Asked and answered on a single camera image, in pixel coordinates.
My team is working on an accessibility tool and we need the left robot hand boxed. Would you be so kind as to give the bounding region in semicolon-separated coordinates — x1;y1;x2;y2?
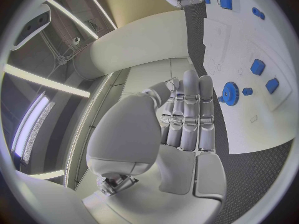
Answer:
81;69;228;224

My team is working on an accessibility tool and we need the white task board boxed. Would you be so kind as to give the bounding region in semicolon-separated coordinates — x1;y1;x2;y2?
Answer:
202;0;295;155

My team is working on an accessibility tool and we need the white rounded column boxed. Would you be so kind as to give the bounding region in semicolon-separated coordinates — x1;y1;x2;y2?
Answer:
73;9;191;80

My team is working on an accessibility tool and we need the glowing light bar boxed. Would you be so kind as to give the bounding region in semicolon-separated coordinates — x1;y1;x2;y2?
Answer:
10;91;51;158

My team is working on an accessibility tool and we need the blue block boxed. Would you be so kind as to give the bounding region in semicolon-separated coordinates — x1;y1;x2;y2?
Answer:
265;78;281;95
250;58;267;76

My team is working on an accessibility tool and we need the blue gear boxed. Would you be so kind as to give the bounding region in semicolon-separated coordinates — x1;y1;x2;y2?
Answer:
221;81;240;107

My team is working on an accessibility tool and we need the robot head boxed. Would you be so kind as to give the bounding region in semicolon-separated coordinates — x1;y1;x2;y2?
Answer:
9;3;52;51

